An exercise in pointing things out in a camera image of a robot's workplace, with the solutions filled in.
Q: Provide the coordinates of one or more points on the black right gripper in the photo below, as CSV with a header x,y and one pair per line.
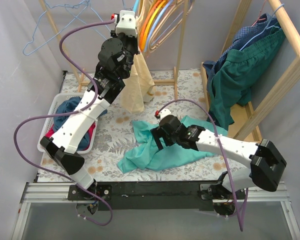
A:
x,y
157,135

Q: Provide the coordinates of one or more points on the teal green shirt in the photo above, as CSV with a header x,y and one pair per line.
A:
x,y
148,156

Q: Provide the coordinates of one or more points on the beige plastic hanger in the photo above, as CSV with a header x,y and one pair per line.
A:
x,y
170,22

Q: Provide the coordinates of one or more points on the navy blue t shirt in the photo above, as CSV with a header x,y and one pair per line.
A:
x,y
65,107

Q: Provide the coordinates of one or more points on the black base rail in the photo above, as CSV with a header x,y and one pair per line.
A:
x,y
156,195

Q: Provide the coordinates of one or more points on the white plastic laundry basket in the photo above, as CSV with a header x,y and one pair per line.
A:
x,y
59,99

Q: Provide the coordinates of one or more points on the dark green shorts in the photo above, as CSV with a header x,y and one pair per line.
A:
x,y
232,83

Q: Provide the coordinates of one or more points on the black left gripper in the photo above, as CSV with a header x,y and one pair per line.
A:
x,y
134,43

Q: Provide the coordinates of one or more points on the teal plastic hanger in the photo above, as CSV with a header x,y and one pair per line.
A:
x,y
137,6

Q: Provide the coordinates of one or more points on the blue checkered shorts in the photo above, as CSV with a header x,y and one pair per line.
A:
x,y
245,37

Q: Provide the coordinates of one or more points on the beige garment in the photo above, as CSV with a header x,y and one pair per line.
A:
x,y
139,87

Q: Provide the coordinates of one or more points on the floral table cloth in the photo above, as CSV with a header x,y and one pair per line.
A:
x,y
114,134

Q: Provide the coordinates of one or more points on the magenta t shirt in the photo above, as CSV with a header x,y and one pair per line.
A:
x,y
86,140

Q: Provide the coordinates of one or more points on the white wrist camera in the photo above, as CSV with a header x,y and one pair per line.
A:
x,y
160,114
125,22

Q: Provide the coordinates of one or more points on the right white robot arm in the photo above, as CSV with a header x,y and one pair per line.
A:
x,y
264,164

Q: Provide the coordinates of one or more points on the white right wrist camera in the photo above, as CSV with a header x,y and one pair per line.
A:
x,y
160,114

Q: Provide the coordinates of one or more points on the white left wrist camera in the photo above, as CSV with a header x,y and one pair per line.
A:
x,y
125,22

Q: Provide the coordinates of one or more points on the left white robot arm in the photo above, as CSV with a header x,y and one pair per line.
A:
x,y
115,61

